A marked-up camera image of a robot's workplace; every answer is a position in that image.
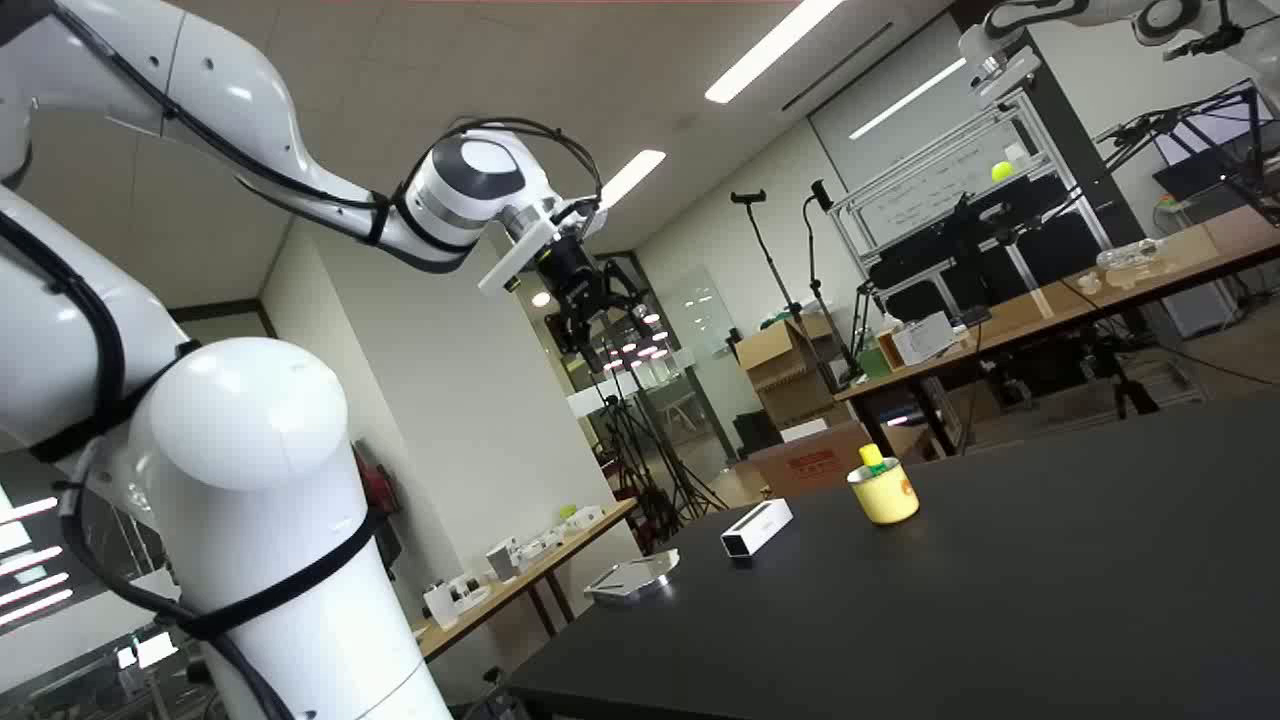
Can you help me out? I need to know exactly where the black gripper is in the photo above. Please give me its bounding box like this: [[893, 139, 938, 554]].
[[537, 237, 648, 355]]

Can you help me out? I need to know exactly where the yellow cup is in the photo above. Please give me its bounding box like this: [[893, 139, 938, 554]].
[[843, 459, 924, 527]]

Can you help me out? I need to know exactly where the black tripod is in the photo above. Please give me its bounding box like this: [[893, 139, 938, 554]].
[[573, 257, 732, 542]]

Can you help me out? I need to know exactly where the short ceiling light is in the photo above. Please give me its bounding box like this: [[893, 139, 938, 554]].
[[593, 144, 671, 216]]

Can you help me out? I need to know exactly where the black light stand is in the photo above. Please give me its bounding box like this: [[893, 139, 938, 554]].
[[728, 189, 810, 332]]

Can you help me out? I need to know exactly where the brown cardboard box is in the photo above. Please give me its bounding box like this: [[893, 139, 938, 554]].
[[739, 420, 872, 503]]

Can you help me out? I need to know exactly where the small white box device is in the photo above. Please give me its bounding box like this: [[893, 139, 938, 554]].
[[715, 497, 795, 566]]

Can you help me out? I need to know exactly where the white shallow dish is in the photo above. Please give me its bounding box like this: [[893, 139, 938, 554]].
[[582, 545, 685, 611]]

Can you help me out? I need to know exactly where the narrow wooden side bench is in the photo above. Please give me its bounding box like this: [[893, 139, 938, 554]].
[[413, 497, 644, 663]]

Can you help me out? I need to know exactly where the red fire extinguisher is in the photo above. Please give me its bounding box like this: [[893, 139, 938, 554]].
[[354, 439, 408, 571]]

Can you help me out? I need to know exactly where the long wide ceiling light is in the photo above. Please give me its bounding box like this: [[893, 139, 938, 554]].
[[700, 0, 847, 109]]

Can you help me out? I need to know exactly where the white box on bench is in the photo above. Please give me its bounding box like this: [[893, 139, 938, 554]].
[[421, 571, 492, 631]]

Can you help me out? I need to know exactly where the thin ceiling light strip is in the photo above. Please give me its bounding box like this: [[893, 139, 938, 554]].
[[847, 53, 971, 144]]

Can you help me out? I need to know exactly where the black monitors row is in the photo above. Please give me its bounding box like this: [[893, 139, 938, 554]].
[[866, 174, 1104, 328]]

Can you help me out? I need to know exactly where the long wooden table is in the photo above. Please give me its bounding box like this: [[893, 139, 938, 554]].
[[831, 202, 1280, 465]]

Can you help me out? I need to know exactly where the white tray on wooden table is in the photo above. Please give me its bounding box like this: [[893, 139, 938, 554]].
[[1087, 237, 1191, 294]]

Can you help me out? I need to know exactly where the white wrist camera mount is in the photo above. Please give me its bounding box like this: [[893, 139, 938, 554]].
[[473, 195, 599, 298]]

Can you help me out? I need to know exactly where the black camera stand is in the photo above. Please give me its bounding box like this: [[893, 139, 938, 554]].
[[795, 175, 872, 352]]

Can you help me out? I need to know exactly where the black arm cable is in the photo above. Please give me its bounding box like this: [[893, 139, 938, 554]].
[[0, 5, 610, 720]]

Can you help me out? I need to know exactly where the black metal frame rig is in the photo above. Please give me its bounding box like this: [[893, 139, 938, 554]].
[[1100, 77, 1280, 224]]

